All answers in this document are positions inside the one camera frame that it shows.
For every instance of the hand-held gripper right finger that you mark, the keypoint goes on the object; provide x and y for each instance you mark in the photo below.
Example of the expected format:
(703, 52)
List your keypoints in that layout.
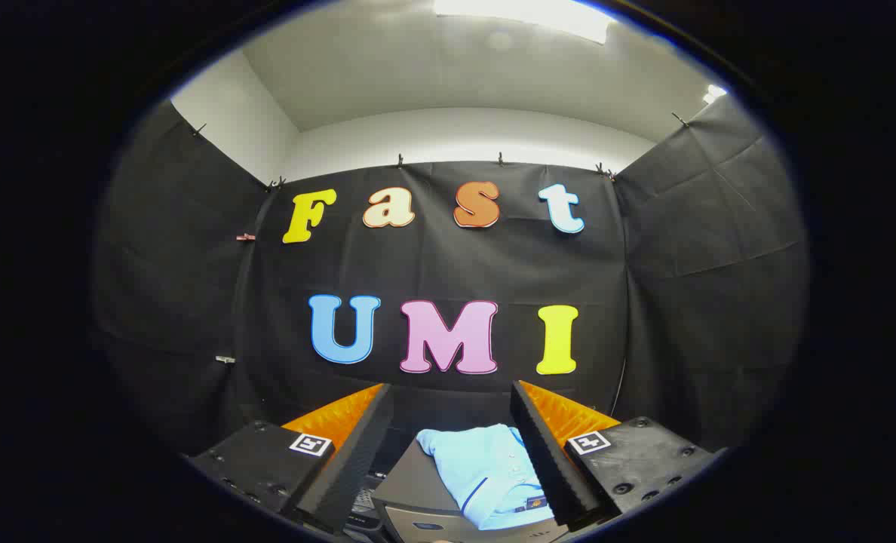
(542, 452)

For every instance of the black backdrop cloth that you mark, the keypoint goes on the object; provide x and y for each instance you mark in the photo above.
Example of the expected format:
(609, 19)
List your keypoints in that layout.
(433, 264)

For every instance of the small ceiling light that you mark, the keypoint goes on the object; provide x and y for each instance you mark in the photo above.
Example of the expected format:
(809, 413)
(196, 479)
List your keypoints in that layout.
(714, 93)

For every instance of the grey washing machine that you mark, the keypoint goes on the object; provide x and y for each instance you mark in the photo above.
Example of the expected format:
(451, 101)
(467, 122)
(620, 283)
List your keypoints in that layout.
(363, 504)

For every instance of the light blue shirt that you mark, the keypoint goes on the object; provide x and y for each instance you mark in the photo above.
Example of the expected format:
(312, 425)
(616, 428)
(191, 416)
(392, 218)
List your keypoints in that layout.
(486, 467)

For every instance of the long ceiling light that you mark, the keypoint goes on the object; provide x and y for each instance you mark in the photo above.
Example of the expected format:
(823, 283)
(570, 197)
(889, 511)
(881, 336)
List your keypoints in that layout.
(523, 13)

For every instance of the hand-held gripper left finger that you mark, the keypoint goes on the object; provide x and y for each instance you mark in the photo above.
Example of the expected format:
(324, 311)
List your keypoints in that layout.
(357, 460)

